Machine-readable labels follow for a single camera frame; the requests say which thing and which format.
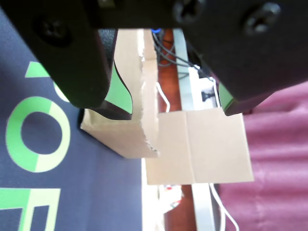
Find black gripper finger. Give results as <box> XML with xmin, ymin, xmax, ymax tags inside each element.
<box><xmin>173</xmin><ymin>0</ymin><xmax>308</xmax><ymax>117</ymax></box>
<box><xmin>0</xmin><ymin>0</ymin><xmax>134</xmax><ymax>121</ymax></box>

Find white foam block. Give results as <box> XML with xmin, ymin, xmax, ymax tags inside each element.
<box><xmin>145</xmin><ymin>109</ymin><xmax>255</xmax><ymax>186</ymax></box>

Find brown cardboard box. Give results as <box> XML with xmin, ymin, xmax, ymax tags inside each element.
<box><xmin>80</xmin><ymin>28</ymin><xmax>160</xmax><ymax>160</ymax></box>

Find white power strip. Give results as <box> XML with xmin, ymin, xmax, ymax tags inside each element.
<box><xmin>189</xmin><ymin>64</ymin><xmax>223</xmax><ymax>114</ymax></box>

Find pink cloth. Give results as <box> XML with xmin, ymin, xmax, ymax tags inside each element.
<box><xmin>211</xmin><ymin>74</ymin><xmax>308</xmax><ymax>231</ymax></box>

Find dark grey WOWROBO mat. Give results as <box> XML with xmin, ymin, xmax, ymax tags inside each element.
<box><xmin>0</xmin><ymin>7</ymin><xmax>145</xmax><ymax>231</ymax></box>

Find light grey bar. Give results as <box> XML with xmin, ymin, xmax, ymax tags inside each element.
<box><xmin>172</xmin><ymin>28</ymin><xmax>215</xmax><ymax>231</ymax></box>

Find tangled black cables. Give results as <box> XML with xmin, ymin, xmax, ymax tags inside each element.
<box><xmin>150</xmin><ymin>28</ymin><xmax>212</xmax><ymax>80</ymax></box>

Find white cable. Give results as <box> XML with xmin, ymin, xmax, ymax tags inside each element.
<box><xmin>155</xmin><ymin>81</ymin><xmax>172</xmax><ymax>114</ymax></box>
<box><xmin>208</xmin><ymin>182</ymin><xmax>240</xmax><ymax>231</ymax></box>

